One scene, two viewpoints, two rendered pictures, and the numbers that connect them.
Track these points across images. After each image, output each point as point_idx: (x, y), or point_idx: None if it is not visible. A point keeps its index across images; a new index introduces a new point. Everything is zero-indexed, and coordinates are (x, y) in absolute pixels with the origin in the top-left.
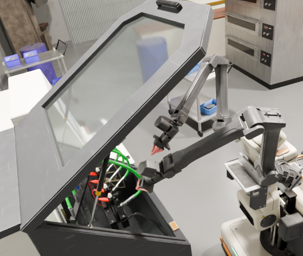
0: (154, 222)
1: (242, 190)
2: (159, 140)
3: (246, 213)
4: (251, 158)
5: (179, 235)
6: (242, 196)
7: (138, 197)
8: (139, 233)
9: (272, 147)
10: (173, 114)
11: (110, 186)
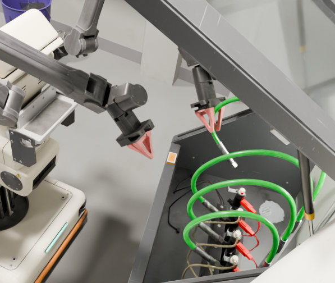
0: (170, 218)
1: (23, 169)
2: (141, 124)
3: (42, 174)
4: (27, 96)
5: (174, 149)
6: (35, 165)
7: (156, 274)
8: (241, 115)
9: None
10: (95, 94)
11: (207, 275)
